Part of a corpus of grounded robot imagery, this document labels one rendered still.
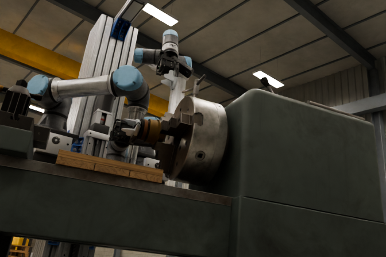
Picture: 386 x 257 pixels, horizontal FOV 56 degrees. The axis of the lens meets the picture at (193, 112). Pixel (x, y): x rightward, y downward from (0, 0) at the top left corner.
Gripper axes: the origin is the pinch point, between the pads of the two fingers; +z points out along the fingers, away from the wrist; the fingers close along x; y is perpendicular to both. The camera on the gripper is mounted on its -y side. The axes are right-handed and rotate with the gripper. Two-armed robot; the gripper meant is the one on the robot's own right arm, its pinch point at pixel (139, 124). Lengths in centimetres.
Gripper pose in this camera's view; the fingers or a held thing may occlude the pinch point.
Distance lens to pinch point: 127.1
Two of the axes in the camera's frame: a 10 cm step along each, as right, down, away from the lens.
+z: 3.7, -3.3, -8.7
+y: -9.2, -2.3, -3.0
